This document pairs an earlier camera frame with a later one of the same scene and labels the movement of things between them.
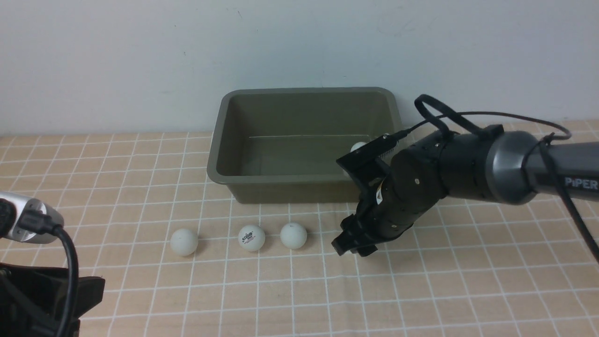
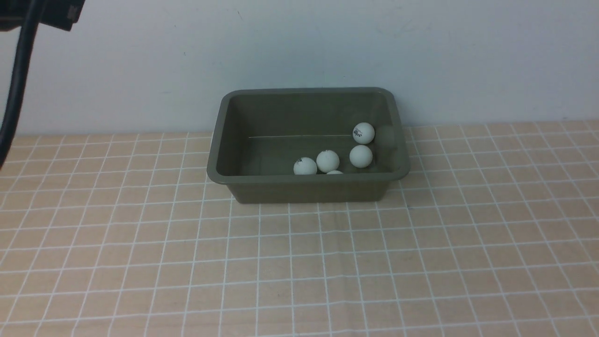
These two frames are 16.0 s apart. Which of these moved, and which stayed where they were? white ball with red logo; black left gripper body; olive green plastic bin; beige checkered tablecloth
Moved: white ball with red logo; black left gripper body
Stayed: beige checkered tablecloth; olive green plastic bin
